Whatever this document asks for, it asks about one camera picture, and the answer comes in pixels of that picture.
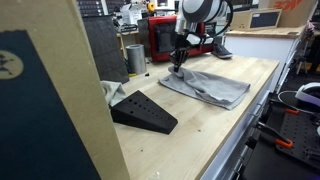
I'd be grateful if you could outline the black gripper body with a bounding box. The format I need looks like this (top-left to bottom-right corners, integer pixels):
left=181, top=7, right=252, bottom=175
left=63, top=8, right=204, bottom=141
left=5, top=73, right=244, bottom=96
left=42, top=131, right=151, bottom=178
left=169, top=34, right=191, bottom=63

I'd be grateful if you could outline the grey towel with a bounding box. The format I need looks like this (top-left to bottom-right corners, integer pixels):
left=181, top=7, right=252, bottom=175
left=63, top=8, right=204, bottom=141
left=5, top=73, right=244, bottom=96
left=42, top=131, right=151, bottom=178
left=158, top=65, right=251, bottom=111

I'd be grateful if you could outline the red and black microwave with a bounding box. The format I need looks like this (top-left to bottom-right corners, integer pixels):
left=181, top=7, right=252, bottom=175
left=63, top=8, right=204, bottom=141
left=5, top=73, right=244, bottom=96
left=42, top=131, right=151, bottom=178
left=147, top=14, right=218, bottom=64

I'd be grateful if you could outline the metal cylinder cup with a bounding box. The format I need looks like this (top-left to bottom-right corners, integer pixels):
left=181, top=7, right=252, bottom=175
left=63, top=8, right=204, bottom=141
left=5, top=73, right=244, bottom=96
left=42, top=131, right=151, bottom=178
left=124, top=43, right=148, bottom=76

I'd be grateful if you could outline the grey canvas shoe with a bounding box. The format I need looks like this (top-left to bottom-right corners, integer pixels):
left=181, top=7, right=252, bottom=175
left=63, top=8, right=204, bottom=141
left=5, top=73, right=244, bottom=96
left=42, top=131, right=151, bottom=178
left=211, top=42, right=234, bottom=60

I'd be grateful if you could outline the yellow tape roll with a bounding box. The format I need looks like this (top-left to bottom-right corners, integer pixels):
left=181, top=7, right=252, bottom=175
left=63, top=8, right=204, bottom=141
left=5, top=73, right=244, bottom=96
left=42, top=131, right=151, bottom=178
left=146, top=2, right=157, bottom=13

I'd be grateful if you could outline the wooden shelf unit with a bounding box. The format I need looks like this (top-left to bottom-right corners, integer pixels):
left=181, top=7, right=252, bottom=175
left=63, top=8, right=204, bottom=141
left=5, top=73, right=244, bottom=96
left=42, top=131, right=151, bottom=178
left=115, top=29, right=141, bottom=61

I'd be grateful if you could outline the black wedge block with holes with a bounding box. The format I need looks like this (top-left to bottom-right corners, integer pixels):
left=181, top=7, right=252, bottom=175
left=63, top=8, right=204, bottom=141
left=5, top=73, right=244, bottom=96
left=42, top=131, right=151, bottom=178
left=109, top=89, right=179, bottom=136

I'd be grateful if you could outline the crumpled white cloth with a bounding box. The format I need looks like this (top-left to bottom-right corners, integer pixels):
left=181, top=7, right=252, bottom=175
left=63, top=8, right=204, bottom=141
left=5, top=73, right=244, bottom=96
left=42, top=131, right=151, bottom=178
left=98, top=79, right=128, bottom=108

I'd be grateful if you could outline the dark grey fabric bin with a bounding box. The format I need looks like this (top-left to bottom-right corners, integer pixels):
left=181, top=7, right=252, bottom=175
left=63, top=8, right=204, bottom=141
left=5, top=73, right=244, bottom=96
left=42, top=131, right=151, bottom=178
left=80, top=14, right=131, bottom=85

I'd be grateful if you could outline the white side counter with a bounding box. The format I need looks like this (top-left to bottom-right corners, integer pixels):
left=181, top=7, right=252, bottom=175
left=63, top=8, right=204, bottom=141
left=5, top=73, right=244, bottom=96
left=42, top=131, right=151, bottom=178
left=223, top=25, right=308, bottom=93

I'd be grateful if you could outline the flat cardboard box dark label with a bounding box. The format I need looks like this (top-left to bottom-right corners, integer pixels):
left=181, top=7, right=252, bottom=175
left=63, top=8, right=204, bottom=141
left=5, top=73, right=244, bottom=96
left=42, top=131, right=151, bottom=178
left=229, top=8, right=283, bottom=32

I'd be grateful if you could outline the white workbench base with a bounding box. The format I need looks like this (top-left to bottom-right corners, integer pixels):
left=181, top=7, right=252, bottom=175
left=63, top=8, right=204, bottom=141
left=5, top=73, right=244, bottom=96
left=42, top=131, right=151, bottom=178
left=199, top=59, right=282, bottom=180

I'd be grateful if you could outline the cardboard box orange print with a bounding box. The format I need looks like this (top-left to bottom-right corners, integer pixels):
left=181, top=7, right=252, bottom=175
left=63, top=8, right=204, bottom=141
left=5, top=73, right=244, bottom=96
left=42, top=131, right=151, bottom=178
left=267, top=0, right=318, bottom=29

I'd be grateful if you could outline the cardboard box with blue label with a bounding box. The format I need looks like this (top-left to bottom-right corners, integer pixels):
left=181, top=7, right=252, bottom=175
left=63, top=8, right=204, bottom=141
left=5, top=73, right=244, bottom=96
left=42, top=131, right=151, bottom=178
left=0, top=0, right=131, bottom=180

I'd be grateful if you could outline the white cable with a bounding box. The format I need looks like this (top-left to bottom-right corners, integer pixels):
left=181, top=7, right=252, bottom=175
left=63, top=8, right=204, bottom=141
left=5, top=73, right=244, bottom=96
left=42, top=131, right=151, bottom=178
left=276, top=89, right=303, bottom=112

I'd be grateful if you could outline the orange handled black clamp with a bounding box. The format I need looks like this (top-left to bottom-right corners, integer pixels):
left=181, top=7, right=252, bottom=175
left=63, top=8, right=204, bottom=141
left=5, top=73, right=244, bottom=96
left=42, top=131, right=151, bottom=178
left=254, top=120, right=295, bottom=150
left=269, top=98, right=301, bottom=116

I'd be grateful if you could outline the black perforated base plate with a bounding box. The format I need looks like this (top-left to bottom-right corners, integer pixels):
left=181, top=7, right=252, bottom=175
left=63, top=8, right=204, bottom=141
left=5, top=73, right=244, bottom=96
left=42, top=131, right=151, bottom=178
left=274, top=109, right=320, bottom=172

